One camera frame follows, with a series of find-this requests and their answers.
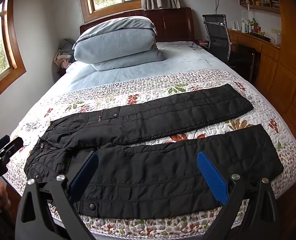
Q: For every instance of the floral quilted bedspread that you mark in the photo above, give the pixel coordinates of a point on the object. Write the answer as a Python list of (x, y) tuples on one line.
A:
[(163, 87)]

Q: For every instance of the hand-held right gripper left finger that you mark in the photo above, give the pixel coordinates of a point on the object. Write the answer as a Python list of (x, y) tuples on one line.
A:
[(84, 177)]

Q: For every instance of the wooden desk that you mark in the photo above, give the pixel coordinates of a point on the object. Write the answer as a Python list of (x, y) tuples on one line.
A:
[(267, 62)]

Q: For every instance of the wooden window beside curtain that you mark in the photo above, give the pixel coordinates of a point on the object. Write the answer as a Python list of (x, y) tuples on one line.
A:
[(113, 9)]

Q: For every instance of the black keyboard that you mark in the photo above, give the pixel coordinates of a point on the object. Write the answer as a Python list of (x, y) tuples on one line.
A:
[(264, 37)]

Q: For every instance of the wooden wardrobe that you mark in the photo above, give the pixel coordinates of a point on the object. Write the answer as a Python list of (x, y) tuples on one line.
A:
[(292, 67)]

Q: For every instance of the light blue pillows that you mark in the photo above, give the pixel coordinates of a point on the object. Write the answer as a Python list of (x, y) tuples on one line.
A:
[(118, 37)]

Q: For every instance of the black pants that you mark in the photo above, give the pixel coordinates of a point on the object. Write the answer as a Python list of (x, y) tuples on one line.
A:
[(163, 165)]

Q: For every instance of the pile of clothes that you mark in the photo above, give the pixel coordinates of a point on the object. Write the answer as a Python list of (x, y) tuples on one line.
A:
[(65, 47)]

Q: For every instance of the dark wooden headboard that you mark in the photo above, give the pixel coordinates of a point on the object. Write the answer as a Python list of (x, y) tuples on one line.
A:
[(173, 22)]

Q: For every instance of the person's left hand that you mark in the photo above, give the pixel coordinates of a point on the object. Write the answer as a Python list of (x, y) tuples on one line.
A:
[(3, 196)]

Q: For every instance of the wooden window without curtain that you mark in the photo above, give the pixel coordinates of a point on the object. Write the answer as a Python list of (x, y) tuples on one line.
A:
[(13, 42)]

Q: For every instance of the light blue bed sheet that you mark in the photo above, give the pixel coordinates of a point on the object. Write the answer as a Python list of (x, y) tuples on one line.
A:
[(187, 60)]

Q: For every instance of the black mesh office chair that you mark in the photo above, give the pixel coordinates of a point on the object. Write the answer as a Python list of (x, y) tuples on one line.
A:
[(216, 40)]

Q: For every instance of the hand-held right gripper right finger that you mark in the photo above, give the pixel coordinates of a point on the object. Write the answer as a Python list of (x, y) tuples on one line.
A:
[(212, 177)]

